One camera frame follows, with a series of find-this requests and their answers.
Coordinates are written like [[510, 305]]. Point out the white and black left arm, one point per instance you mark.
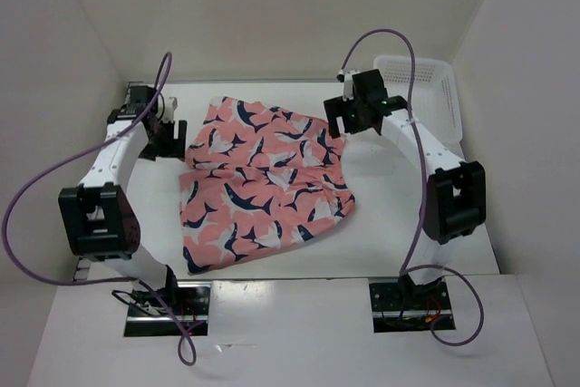
[[149, 272]]

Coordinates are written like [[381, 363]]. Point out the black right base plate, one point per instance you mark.
[[393, 311]]

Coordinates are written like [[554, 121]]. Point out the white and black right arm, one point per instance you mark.
[[453, 191]]

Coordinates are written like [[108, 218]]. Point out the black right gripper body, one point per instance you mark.
[[352, 117]]

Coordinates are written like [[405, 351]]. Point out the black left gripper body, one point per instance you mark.
[[160, 143]]

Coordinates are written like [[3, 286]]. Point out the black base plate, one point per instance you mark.
[[393, 311], [146, 317]]

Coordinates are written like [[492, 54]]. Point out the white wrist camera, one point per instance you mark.
[[166, 109], [346, 79]]

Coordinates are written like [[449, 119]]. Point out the pink shark print shorts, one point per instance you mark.
[[261, 180]]

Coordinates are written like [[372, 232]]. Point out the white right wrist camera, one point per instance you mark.
[[346, 79]]

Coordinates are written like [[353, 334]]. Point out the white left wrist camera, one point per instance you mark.
[[166, 109]]

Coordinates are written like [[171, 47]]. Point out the white plastic basket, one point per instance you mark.
[[435, 98]]

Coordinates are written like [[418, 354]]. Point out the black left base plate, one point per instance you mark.
[[146, 317]]

